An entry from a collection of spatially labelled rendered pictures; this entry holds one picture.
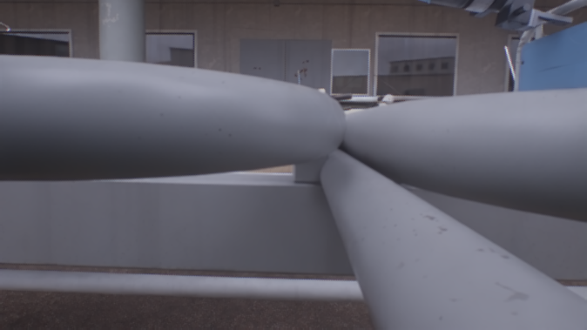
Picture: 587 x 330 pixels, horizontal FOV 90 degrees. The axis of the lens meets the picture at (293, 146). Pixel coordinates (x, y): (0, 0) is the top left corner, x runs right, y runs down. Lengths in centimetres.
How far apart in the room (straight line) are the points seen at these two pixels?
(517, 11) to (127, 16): 474
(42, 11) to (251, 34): 451
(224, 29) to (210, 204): 666
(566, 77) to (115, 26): 484
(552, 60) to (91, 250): 95
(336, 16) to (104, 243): 662
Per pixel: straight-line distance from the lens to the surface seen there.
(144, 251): 22
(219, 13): 696
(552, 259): 26
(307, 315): 88
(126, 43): 499
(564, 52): 94
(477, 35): 752
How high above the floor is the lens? 49
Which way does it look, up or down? 4 degrees down
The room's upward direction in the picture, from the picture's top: 1 degrees clockwise
